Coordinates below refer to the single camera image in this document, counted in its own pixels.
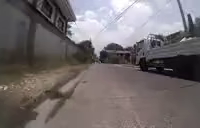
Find bush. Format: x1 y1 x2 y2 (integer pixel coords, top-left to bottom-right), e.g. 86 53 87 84
72 39 96 64

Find building with grey roof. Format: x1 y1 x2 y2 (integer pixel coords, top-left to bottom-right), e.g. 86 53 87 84
105 49 133 65

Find trees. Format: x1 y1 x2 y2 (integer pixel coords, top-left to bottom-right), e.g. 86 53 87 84
99 42 136 64

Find concrete kerb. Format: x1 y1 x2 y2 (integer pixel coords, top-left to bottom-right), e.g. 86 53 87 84
23 68 91 128

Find grey concrete road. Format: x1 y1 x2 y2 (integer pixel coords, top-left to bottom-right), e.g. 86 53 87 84
23 63 200 128

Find building with dark windows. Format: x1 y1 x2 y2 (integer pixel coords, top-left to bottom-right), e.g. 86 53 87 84
26 0 78 38

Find white flatbed truck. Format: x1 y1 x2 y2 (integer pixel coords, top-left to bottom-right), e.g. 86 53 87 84
134 33 200 81

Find dirt and gravel verge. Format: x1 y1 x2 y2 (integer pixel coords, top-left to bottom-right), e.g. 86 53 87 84
0 63 91 128

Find utility pole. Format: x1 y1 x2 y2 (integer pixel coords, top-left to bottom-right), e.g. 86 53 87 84
176 0 189 33

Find overhead wires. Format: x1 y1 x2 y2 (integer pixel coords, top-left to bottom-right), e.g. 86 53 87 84
94 0 176 43

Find grey concrete wall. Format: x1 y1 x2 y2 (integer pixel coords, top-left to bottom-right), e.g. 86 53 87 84
0 0 86 66

